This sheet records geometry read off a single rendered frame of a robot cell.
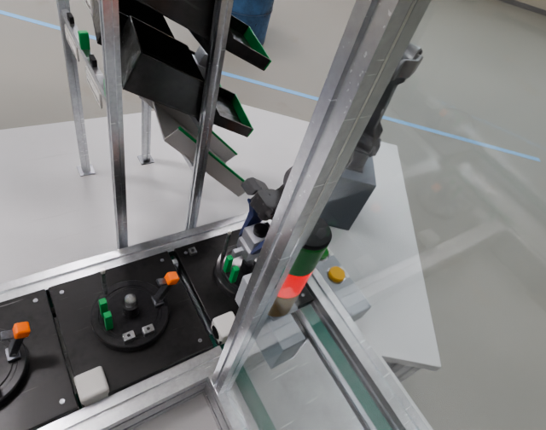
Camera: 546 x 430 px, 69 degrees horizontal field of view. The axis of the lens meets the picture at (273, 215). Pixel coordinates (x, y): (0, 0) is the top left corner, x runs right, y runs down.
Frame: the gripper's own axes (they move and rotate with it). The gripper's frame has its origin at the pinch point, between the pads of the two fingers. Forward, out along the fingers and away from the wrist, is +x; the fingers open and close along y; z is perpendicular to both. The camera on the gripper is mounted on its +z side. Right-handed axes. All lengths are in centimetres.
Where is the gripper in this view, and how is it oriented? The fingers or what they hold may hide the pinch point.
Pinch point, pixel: (258, 233)
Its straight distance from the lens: 78.5
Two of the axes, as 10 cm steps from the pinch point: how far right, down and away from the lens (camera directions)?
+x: -6.9, 6.7, 2.8
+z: -5.1, -1.8, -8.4
